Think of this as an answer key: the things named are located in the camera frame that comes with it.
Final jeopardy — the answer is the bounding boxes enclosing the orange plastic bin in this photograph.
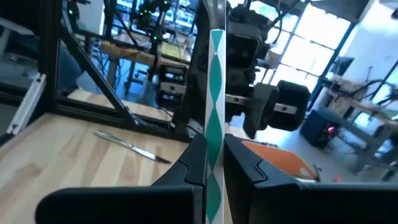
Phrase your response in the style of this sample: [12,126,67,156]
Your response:
[241,139,320,184]

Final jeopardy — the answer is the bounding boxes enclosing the black computer tower pink light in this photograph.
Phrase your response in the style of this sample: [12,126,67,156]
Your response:
[300,110,340,150]

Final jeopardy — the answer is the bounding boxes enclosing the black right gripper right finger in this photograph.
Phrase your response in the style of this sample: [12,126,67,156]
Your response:
[223,134,398,224]

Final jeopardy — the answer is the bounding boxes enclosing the wooden background desk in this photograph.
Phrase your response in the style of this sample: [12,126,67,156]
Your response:
[317,101,398,175]
[99,39,191,68]

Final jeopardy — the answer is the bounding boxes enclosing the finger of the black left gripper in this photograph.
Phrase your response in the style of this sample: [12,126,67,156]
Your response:
[270,80,312,133]
[243,83,278,139]

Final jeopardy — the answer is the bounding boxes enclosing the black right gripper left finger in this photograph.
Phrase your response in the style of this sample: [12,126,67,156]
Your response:
[35,134,208,224]

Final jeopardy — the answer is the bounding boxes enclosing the black computer tower blue lights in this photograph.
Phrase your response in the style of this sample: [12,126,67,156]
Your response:
[157,64,188,110]

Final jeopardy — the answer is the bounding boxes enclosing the silver aluminium bar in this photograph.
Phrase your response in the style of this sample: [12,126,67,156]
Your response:
[6,73,48,136]

